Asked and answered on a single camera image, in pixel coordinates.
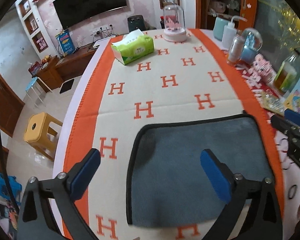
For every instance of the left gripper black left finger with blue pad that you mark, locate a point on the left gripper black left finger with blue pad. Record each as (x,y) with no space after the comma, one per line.
(36,219)

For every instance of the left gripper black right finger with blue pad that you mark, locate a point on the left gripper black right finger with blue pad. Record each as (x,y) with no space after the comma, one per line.
(263,219)

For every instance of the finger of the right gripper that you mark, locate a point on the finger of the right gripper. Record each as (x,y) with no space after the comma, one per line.
(281,124)
(292,116)

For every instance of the purple and grey towel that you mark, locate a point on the purple and grey towel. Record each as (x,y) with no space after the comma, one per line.
(166,184)

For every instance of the flat patterned card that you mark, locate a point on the flat patterned card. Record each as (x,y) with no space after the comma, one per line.
(271,102)

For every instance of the glass bottle yellow liquid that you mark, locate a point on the glass bottle yellow liquid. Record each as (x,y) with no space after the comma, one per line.
(287,72)

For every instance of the pink plush toy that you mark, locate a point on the pink plush toy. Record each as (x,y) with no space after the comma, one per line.
(259,71)

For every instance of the silver metal canister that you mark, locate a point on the silver metal canister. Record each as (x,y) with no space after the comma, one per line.
(236,48)

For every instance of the blue snow globe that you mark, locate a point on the blue snow globe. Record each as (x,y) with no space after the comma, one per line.
(253,43)

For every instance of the yellow plastic stool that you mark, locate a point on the yellow plastic stool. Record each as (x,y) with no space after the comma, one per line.
(37,131)

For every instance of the orange and cream H blanket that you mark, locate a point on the orange and cream H blanket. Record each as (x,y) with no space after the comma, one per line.
(178,82)

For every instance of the white squeeze bottle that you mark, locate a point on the white squeeze bottle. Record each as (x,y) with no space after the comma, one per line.
(230,32)

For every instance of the light blue cup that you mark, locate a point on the light blue cup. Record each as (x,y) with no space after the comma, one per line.
(218,29)

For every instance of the orange wooden door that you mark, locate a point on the orange wooden door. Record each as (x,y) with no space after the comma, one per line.
(248,10)

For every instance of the blue top stool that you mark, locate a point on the blue top stool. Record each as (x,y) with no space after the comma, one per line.
(32,86)

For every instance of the pink glass dome ornament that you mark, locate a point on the pink glass dome ornament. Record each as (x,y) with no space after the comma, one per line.
(174,24)

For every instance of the wooden tv cabinet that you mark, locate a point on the wooden tv cabinet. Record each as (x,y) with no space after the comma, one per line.
(60,70)

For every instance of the green tissue pack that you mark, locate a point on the green tissue pack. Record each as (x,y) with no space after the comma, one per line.
(132,47)

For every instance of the dark space heater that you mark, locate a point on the dark space heater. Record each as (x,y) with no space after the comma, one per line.
(136,22)

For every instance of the blue package on cabinet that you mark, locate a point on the blue package on cabinet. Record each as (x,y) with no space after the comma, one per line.
(65,42)

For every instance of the black television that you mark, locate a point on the black television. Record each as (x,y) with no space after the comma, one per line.
(71,12)

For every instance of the white wall shelf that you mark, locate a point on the white wall shelf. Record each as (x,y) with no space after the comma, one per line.
(34,28)

